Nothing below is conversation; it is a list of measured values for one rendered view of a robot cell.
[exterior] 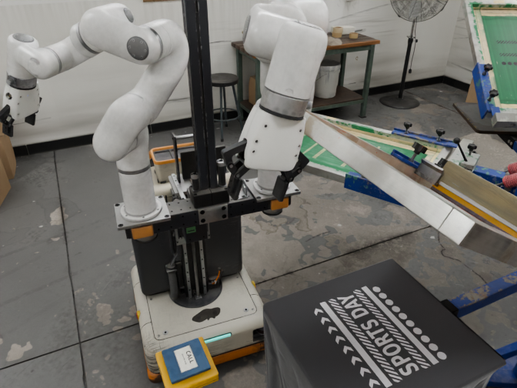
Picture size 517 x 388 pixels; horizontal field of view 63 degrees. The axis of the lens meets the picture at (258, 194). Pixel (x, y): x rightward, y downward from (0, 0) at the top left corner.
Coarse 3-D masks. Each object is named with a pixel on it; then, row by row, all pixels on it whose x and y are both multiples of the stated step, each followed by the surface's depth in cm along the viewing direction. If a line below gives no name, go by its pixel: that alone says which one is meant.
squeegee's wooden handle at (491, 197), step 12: (444, 168) 125; (456, 168) 122; (444, 180) 124; (456, 180) 121; (468, 180) 119; (480, 180) 116; (468, 192) 118; (480, 192) 115; (492, 192) 113; (504, 192) 110; (480, 204) 114; (492, 204) 112; (504, 204) 110; (516, 204) 107; (504, 216) 109; (516, 216) 106
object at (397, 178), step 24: (312, 120) 87; (336, 144) 79; (360, 144) 115; (360, 168) 73; (384, 168) 69; (408, 168) 129; (408, 192) 65; (432, 192) 65; (432, 216) 60; (456, 216) 58; (456, 240) 57; (480, 240) 58; (504, 240) 61
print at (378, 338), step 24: (360, 288) 130; (312, 312) 122; (336, 312) 122; (360, 312) 122; (384, 312) 122; (336, 336) 115; (360, 336) 115; (384, 336) 115; (408, 336) 115; (360, 360) 108; (384, 360) 108; (408, 360) 108; (432, 360) 108; (384, 384) 103
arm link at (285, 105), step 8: (264, 88) 67; (264, 96) 67; (272, 96) 65; (280, 96) 65; (264, 104) 66; (272, 104) 65; (280, 104) 65; (288, 104) 65; (296, 104) 65; (304, 104) 66; (280, 112) 65; (288, 112) 65; (296, 112) 66; (304, 112) 68
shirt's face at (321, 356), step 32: (320, 288) 130; (352, 288) 130; (384, 288) 130; (416, 288) 130; (288, 320) 119; (416, 320) 119; (448, 320) 119; (320, 352) 111; (448, 352) 111; (480, 352) 111; (320, 384) 103; (352, 384) 103; (416, 384) 103; (448, 384) 103
